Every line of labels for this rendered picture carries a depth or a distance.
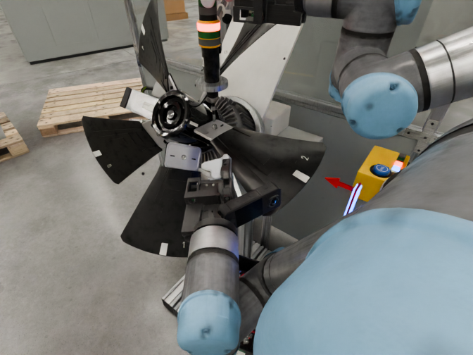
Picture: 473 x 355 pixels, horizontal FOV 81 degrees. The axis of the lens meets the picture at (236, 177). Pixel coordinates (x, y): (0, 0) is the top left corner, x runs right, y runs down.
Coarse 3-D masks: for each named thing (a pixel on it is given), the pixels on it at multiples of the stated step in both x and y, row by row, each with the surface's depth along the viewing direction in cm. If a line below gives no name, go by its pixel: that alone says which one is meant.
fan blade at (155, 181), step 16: (160, 176) 69; (176, 176) 70; (192, 176) 71; (160, 192) 69; (176, 192) 70; (144, 208) 69; (160, 208) 70; (176, 208) 71; (128, 224) 70; (144, 224) 70; (160, 224) 70; (176, 224) 71; (128, 240) 71; (144, 240) 71; (160, 240) 71; (176, 240) 71; (176, 256) 72
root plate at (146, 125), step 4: (148, 120) 74; (144, 124) 75; (148, 124) 74; (144, 128) 75; (148, 128) 75; (152, 128) 75; (148, 132) 76; (152, 132) 76; (152, 136) 77; (156, 136) 77; (156, 140) 78; (160, 140) 78; (168, 140) 77; (160, 144) 79; (164, 144) 78
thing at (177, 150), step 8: (168, 144) 69; (176, 144) 69; (184, 144) 70; (168, 152) 69; (176, 152) 70; (184, 152) 71; (192, 152) 71; (200, 152) 72; (168, 160) 69; (176, 160) 70; (184, 160) 71; (192, 160) 72; (184, 168) 71; (192, 168) 72
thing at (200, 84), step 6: (198, 78) 60; (222, 78) 60; (198, 84) 58; (204, 84) 58; (210, 84) 58; (216, 84) 58; (222, 84) 58; (204, 90) 57; (210, 90) 57; (216, 90) 57
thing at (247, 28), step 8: (248, 16) 70; (248, 24) 66; (256, 24) 61; (264, 24) 58; (272, 24) 56; (240, 32) 71; (248, 32) 62; (256, 32) 59; (264, 32) 57; (240, 40) 64; (248, 40) 60; (256, 40) 58; (232, 48) 70; (240, 48) 61; (232, 56) 62; (224, 64) 64
